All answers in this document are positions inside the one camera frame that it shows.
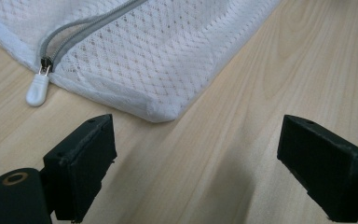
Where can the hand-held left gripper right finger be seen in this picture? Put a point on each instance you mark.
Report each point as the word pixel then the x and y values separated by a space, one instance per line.
pixel 329 168

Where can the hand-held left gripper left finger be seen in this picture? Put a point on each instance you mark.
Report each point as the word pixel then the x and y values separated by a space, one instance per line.
pixel 80 168

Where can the white mesh laundry bag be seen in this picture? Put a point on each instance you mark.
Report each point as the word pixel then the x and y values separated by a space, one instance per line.
pixel 143 59

